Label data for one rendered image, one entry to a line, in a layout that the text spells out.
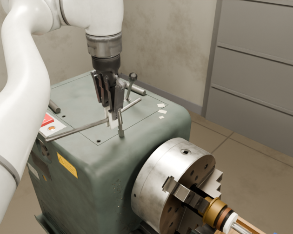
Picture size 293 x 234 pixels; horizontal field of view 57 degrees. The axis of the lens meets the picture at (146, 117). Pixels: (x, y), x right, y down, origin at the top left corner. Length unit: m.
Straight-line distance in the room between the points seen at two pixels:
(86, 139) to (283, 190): 2.04
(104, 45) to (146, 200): 0.47
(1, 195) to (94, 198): 0.56
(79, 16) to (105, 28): 0.06
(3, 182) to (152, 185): 0.57
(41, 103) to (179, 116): 0.69
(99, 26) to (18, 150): 0.40
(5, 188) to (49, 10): 0.45
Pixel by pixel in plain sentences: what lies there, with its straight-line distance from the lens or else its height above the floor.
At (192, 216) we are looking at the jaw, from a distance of 0.95.
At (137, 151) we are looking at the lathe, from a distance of 0.88.
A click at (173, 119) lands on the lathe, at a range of 1.00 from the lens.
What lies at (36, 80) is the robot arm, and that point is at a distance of 0.42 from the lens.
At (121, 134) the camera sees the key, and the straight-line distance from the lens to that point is 0.88.
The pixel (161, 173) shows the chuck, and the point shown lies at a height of 1.21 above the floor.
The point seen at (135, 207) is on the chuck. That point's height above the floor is 1.07.
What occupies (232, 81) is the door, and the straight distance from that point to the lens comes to 2.90.
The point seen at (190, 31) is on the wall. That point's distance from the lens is 3.07.
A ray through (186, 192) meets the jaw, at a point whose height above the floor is 1.19.
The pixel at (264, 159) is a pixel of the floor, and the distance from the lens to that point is 2.88.
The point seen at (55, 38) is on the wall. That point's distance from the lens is 3.26.
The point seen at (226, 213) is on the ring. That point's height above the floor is 1.12.
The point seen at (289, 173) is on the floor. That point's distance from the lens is 2.84.
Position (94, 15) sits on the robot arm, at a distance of 0.66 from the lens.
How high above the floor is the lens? 1.81
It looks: 34 degrees down
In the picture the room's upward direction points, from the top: straight up
